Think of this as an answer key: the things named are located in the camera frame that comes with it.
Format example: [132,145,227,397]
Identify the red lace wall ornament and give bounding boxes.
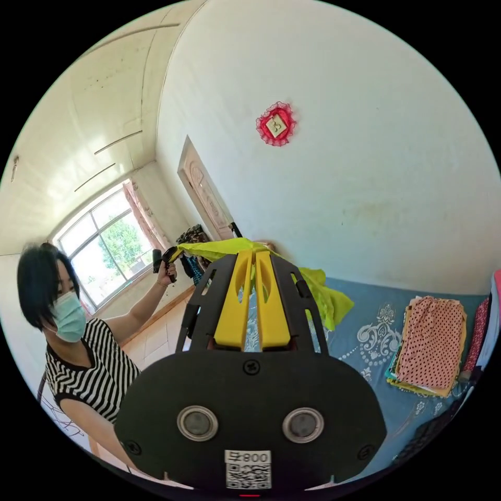
[256,101,299,148]

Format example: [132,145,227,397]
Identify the window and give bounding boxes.
[52,187,158,311]

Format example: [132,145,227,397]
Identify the person's body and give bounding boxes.
[17,242,142,469]

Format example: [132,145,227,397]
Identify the person's left hand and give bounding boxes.
[156,259,177,288]

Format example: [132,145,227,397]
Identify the bed with blue printed sheet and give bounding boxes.
[242,273,492,476]

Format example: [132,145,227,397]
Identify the dark floral hanging garment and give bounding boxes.
[175,224,209,283]

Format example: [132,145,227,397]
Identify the wooden door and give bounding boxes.
[177,135,236,242]

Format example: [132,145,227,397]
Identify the pile of clothes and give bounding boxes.
[385,295,469,399]

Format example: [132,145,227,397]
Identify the lime green shirt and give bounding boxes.
[178,237,355,332]

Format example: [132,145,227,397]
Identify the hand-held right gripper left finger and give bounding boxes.
[214,250,254,350]

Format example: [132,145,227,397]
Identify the person's left forearm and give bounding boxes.
[104,280,170,329]

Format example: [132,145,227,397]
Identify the pink curtain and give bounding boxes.
[122,181,158,253]

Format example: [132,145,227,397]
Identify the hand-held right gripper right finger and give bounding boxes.
[255,250,293,352]

